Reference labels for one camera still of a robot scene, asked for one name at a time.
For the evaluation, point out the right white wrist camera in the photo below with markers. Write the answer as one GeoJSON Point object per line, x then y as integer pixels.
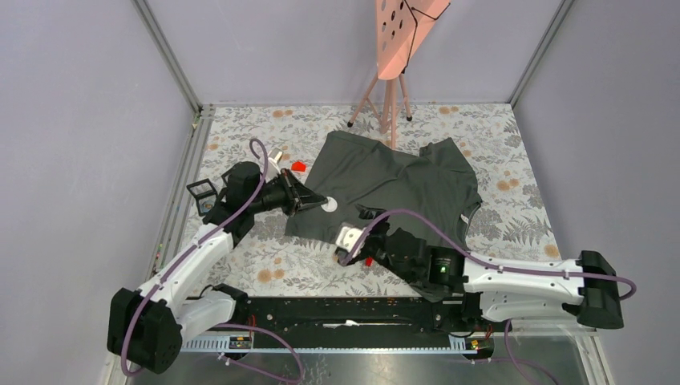
{"type": "Point", "coordinates": [348, 236]}

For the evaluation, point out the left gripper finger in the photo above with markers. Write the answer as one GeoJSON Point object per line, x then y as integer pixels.
{"type": "Point", "coordinates": [307, 196]}
{"type": "Point", "coordinates": [303, 209]}

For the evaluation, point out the dark grey t-shirt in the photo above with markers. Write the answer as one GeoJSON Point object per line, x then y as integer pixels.
{"type": "Point", "coordinates": [438, 183]}

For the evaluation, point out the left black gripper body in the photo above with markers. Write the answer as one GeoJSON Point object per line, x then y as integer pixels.
{"type": "Point", "coordinates": [283, 193]}

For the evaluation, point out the red house-shaped toy block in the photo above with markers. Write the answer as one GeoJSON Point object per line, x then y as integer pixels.
{"type": "Point", "coordinates": [298, 166]}

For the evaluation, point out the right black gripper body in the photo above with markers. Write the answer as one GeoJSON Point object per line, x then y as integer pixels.
{"type": "Point", "coordinates": [376, 248]}

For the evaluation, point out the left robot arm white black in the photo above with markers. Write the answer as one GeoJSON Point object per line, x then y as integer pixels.
{"type": "Point", "coordinates": [148, 326]}

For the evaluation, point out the pink music stand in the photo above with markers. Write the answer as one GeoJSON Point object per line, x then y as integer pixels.
{"type": "Point", "coordinates": [400, 27]}

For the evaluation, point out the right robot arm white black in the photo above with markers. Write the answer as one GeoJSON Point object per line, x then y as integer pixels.
{"type": "Point", "coordinates": [493, 289]}

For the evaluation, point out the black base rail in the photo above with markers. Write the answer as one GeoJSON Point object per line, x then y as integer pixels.
{"type": "Point", "coordinates": [336, 325]}

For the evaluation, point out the round brooch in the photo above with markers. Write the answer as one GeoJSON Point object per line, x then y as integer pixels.
{"type": "Point", "coordinates": [331, 205]}

